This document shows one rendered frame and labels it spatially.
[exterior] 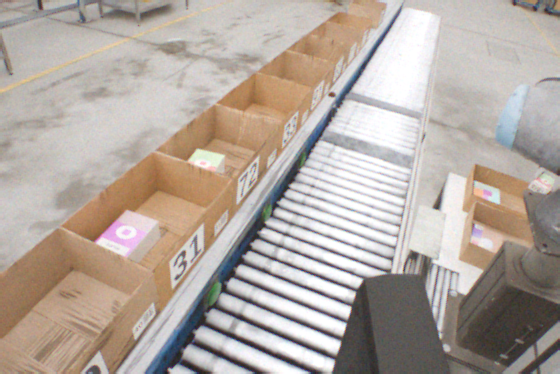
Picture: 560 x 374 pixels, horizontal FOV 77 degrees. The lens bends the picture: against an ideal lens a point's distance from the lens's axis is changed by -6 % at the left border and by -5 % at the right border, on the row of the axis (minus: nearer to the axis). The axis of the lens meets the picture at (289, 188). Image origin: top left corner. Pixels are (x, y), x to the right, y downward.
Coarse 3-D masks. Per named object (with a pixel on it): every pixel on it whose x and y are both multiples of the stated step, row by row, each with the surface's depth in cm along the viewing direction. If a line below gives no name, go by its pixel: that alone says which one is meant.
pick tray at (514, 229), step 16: (480, 208) 155; (464, 224) 156; (480, 224) 157; (496, 224) 155; (512, 224) 152; (528, 224) 149; (464, 240) 143; (512, 240) 152; (528, 240) 152; (464, 256) 138; (480, 256) 135
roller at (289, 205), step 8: (280, 200) 154; (288, 200) 155; (288, 208) 153; (296, 208) 152; (304, 208) 152; (312, 208) 153; (304, 216) 152; (312, 216) 151; (320, 216) 150; (328, 216) 150; (328, 224) 150; (336, 224) 149; (344, 224) 148; (352, 224) 148; (360, 224) 149; (352, 232) 148; (360, 232) 147; (368, 232) 146; (376, 232) 146; (376, 240) 146; (384, 240) 145; (392, 240) 144
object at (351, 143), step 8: (328, 136) 194; (336, 136) 192; (344, 136) 190; (336, 144) 195; (344, 144) 193; (352, 144) 191; (360, 144) 190; (368, 144) 188; (376, 144) 187; (360, 152) 192; (368, 152) 190; (376, 152) 189; (384, 152) 187; (392, 152) 185; (400, 152) 184; (392, 160) 188; (400, 160) 186; (408, 160) 185
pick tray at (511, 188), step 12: (480, 168) 178; (468, 180) 176; (480, 180) 181; (492, 180) 179; (504, 180) 176; (516, 180) 173; (468, 192) 165; (504, 192) 178; (516, 192) 176; (468, 204) 161; (492, 204) 156; (504, 204) 170; (516, 204) 172
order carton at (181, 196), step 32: (160, 160) 120; (128, 192) 113; (160, 192) 128; (192, 192) 123; (224, 192) 110; (64, 224) 91; (96, 224) 103; (160, 224) 116; (192, 224) 96; (224, 224) 120; (160, 256) 107; (160, 288) 90
